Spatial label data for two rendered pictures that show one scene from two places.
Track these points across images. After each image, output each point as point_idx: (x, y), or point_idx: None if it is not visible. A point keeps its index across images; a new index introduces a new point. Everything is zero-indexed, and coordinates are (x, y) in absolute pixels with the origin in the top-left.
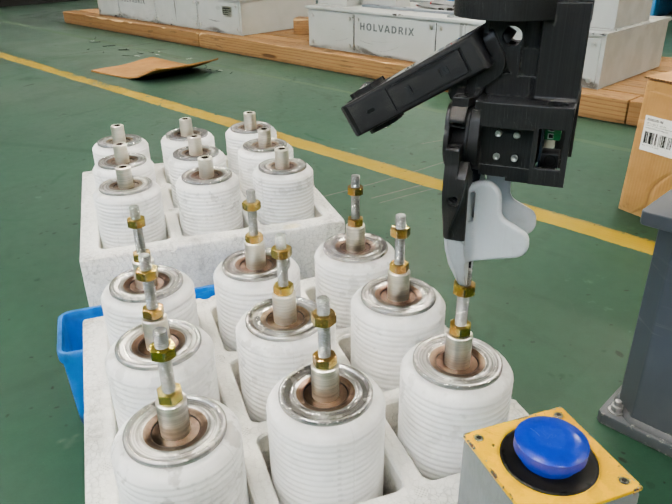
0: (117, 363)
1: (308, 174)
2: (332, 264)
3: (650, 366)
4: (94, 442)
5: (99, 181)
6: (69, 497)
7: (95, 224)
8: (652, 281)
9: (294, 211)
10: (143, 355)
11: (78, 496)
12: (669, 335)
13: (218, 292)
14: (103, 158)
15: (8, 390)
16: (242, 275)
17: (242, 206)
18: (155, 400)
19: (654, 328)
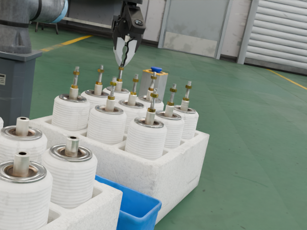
0: (182, 118)
1: None
2: (88, 101)
3: (21, 109)
4: (188, 145)
5: (51, 187)
6: (175, 228)
7: (74, 209)
8: (17, 82)
9: None
10: (175, 115)
11: (172, 227)
12: (24, 95)
13: (124, 121)
14: (25, 180)
15: None
16: (120, 110)
17: (116, 84)
18: (188, 101)
19: (22, 96)
